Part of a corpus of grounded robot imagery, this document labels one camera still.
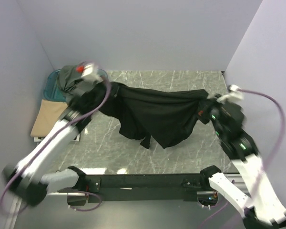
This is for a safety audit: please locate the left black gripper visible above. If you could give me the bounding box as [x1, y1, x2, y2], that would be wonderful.
[90, 74, 120, 112]

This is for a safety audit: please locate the black t shirt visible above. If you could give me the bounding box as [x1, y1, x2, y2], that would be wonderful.
[99, 82, 208, 149]

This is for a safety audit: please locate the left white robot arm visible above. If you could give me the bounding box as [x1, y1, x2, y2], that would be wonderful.
[2, 78, 111, 207]

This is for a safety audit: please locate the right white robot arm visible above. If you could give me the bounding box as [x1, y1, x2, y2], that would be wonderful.
[198, 94, 286, 229]

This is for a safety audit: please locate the grey t shirt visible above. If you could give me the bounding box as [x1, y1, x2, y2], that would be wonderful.
[56, 65, 83, 104]

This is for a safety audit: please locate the teal plastic bin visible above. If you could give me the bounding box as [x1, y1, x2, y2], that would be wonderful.
[43, 69, 97, 102]

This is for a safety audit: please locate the folded tan t shirt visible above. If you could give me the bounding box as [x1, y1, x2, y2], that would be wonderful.
[31, 99, 67, 137]

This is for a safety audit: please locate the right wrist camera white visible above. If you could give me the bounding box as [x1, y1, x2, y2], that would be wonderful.
[216, 84, 244, 104]

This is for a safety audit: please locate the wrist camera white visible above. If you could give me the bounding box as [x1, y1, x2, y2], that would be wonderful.
[76, 62, 102, 82]
[216, 84, 244, 104]

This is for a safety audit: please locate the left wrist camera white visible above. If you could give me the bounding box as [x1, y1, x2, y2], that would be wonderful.
[76, 62, 102, 82]

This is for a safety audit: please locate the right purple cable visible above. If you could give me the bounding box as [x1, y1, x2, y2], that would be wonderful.
[197, 88, 286, 229]

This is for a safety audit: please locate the purple cable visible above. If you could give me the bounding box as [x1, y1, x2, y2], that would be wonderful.
[197, 88, 286, 229]
[0, 76, 112, 222]

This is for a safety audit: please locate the aluminium frame rail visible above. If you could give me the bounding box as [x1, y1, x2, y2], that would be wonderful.
[47, 174, 253, 196]

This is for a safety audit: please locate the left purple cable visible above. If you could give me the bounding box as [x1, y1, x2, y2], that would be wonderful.
[0, 76, 112, 222]

